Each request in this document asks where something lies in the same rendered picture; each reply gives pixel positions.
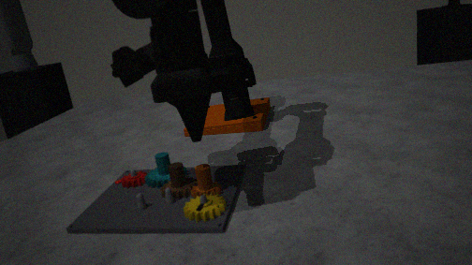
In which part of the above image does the teal gear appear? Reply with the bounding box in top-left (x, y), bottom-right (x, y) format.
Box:
top-left (144, 152), bottom-right (170, 188)

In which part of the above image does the yellow gear with black stripe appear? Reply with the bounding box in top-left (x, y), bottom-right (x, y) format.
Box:
top-left (183, 194), bottom-right (227, 222)

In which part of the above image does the brown gear with tall hub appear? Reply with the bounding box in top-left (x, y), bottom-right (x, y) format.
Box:
top-left (191, 164), bottom-right (222, 199)

